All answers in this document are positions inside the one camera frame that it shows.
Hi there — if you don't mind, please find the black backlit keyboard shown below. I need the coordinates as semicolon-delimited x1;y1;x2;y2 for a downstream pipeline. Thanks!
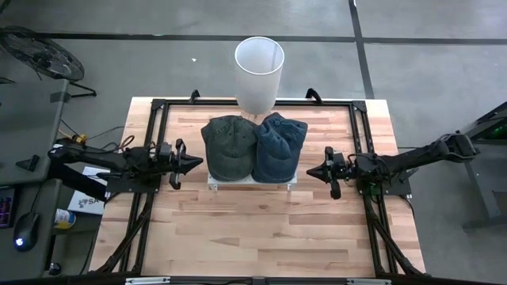
0;184;16;230

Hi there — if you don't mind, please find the black floor fan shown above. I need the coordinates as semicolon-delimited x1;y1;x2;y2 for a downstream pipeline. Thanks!
0;25;98;98

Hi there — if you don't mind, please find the dark green baseball cap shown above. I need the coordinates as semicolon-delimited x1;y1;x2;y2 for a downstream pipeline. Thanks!
200;114;259;183

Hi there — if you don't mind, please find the brown cable loop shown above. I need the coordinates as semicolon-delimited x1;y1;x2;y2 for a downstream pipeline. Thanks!
118;135;136;152

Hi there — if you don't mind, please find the blue denim baseball cap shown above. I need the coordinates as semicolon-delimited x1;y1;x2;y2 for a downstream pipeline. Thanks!
250;112;309;184

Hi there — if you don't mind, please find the black tape piece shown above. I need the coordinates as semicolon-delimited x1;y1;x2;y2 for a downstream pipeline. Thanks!
15;154;40;173
49;90;72;105

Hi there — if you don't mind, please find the white cylindrical bin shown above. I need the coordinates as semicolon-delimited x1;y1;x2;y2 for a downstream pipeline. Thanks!
233;36;285;120

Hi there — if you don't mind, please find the white perforated metal shelf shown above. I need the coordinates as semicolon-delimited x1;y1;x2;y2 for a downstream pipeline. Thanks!
207;170;299;192

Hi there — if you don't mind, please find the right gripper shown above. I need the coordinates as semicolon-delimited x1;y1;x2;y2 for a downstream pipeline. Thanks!
306;146;349;200

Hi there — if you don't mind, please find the silver aluminium bracket strip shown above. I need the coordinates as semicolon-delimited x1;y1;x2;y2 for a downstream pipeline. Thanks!
346;278;392;285
125;276;171;285

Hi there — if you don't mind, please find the black metal bar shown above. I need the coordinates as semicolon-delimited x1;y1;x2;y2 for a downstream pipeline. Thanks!
47;158;110;201

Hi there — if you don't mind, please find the black aluminium extrusion frame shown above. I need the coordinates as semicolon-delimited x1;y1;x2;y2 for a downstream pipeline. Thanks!
89;87;427;285

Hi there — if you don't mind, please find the white yellow tin can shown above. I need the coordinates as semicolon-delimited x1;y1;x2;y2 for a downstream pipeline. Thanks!
53;208;77;230

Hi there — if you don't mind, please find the black computer mouse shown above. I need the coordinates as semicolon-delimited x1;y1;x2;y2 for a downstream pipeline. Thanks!
13;211;40;253

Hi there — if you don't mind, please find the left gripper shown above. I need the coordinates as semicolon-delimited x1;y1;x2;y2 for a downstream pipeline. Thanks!
158;138;204;190

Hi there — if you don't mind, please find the dark grey metal stand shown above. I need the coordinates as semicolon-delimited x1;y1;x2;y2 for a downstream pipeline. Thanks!
459;101;507;231

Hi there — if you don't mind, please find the white printed cardboard box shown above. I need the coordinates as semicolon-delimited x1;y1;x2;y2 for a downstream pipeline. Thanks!
67;165;112;217

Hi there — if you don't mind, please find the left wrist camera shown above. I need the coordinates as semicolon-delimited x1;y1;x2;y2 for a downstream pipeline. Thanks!
157;142;174;159

